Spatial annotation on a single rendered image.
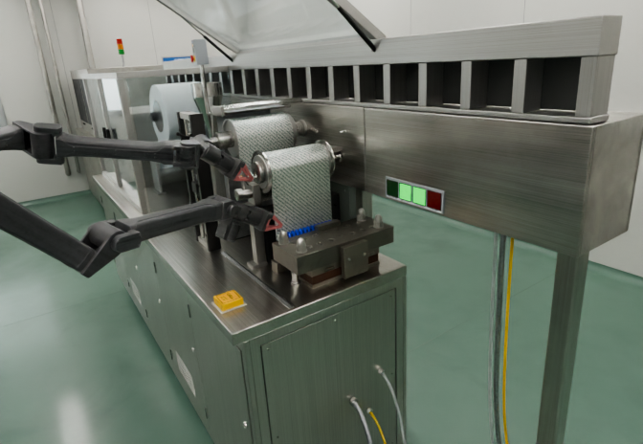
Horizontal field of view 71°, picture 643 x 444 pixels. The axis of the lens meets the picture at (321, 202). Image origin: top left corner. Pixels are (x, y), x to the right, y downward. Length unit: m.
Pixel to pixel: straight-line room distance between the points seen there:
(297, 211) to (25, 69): 5.62
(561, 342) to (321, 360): 0.71
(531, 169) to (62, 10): 6.36
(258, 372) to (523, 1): 3.31
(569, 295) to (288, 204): 0.89
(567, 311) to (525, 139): 0.52
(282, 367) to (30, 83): 5.88
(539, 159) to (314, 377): 0.94
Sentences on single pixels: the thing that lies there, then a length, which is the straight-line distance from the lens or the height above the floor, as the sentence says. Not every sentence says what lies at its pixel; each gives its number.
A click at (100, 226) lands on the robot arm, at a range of 1.17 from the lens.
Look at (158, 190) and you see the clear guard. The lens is 2.46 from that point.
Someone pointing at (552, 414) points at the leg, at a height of 0.55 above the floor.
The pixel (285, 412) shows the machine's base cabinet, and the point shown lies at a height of 0.55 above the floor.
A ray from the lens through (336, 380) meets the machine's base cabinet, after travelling 1.62.
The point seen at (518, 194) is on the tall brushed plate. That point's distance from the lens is 1.20.
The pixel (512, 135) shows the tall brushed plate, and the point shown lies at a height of 1.40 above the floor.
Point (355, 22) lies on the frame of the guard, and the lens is 1.49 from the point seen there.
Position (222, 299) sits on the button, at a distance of 1.42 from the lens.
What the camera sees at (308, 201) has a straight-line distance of 1.59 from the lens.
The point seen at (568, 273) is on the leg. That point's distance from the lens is 1.39.
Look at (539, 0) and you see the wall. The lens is 3.89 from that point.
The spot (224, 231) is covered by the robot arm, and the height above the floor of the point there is 1.11.
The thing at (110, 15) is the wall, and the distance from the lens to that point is 7.02.
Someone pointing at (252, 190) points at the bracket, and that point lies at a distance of 1.56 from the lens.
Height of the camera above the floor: 1.60
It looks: 18 degrees down
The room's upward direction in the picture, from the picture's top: 3 degrees counter-clockwise
